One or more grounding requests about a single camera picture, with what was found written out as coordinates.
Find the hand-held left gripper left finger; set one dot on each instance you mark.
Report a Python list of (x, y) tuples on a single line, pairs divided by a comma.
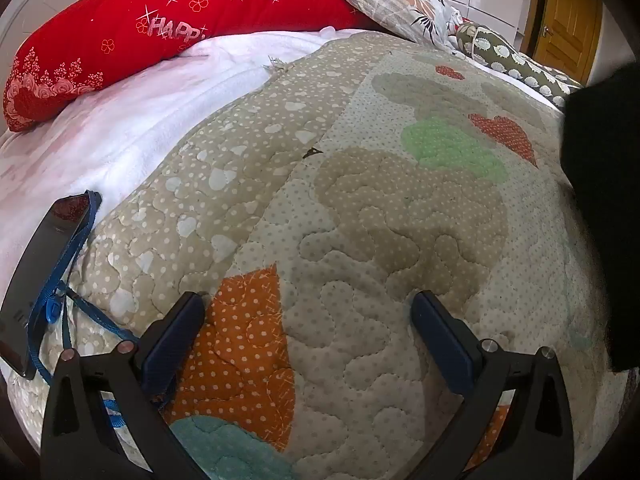
[(172, 341)]

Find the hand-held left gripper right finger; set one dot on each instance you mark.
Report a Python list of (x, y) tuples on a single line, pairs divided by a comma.
[(445, 341)]

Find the black pants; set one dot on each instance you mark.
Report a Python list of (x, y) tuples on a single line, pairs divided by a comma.
[(600, 185)]

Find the patchwork quilt with hearts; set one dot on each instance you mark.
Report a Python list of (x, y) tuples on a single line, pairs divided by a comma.
[(360, 220)]

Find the black smartphone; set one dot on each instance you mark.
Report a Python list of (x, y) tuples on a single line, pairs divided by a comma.
[(35, 270)]

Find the white fleece blanket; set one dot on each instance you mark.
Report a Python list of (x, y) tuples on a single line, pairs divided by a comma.
[(115, 125)]

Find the olive pillow with white print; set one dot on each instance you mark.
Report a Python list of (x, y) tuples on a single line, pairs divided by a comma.
[(515, 60)]

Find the red printed pillow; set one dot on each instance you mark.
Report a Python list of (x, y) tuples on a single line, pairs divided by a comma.
[(130, 20)]

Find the wooden door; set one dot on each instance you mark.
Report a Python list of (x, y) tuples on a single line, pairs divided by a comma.
[(562, 20)]

